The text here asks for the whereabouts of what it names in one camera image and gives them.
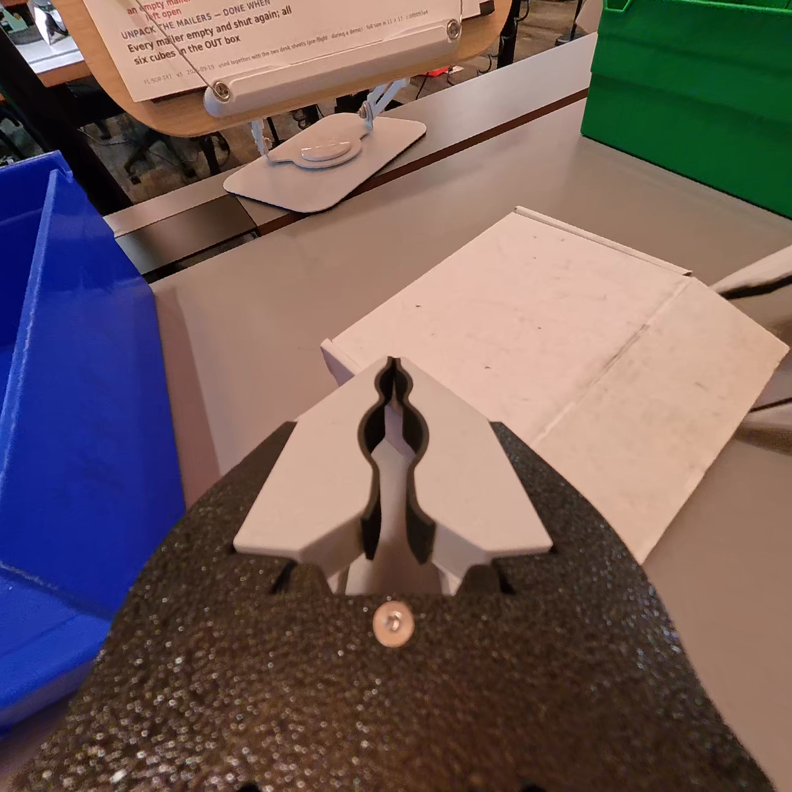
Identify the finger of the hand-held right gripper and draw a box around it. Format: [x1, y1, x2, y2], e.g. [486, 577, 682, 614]
[708, 246, 792, 298]
[739, 401, 792, 448]

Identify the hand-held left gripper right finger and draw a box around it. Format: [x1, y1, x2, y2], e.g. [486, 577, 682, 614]
[396, 358, 554, 596]

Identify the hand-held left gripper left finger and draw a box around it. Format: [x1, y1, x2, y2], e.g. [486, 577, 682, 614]
[233, 356, 394, 590]

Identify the green plastic bin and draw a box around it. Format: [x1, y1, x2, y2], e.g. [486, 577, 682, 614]
[580, 0, 792, 219]

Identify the white cardboard mailer box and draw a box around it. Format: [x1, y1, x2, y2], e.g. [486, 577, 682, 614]
[321, 206, 790, 564]

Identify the blue plastic bin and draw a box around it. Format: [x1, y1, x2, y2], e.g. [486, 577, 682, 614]
[0, 150, 186, 728]

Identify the printed instruction sheet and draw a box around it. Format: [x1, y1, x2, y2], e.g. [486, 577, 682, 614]
[83, 0, 462, 103]

